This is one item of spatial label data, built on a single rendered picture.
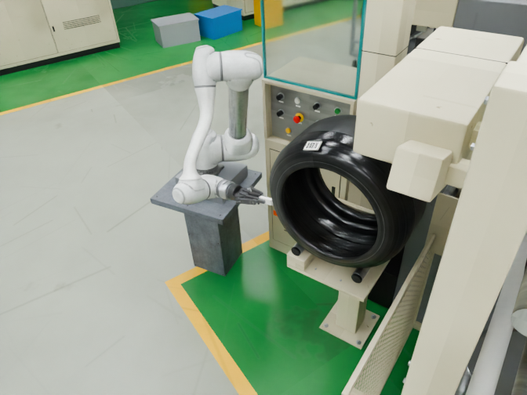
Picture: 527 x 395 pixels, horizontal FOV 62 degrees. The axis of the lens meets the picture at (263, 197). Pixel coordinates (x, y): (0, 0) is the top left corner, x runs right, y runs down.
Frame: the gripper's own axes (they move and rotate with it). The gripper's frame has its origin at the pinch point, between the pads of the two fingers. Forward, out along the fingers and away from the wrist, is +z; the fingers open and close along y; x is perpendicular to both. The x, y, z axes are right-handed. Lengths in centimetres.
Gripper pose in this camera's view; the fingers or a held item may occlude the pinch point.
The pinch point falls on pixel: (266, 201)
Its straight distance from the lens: 197.4
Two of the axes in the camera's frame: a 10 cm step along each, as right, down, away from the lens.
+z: 8.1, 2.1, -5.5
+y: 5.7, -5.3, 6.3
